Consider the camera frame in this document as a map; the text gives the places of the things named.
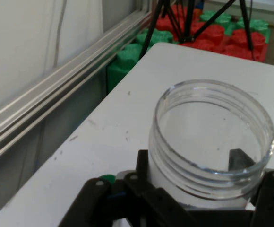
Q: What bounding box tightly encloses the aluminium wall rail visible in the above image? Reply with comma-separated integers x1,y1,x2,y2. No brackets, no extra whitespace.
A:
0,9,157,171

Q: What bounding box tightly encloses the black tripod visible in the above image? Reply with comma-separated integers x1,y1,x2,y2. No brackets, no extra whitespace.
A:
138,0,255,60

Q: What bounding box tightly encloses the green foam block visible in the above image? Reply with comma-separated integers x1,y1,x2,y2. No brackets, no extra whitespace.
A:
199,10,232,27
235,18,270,44
136,29,173,47
106,43,143,94

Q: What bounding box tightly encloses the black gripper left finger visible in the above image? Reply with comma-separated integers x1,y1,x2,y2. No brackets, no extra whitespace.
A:
58,149,199,227

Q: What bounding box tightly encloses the green-capped spice bottle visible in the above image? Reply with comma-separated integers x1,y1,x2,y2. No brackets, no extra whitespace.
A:
98,174,117,184

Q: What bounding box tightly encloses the clear plastic jar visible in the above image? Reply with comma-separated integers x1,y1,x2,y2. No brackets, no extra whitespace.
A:
148,79,274,211

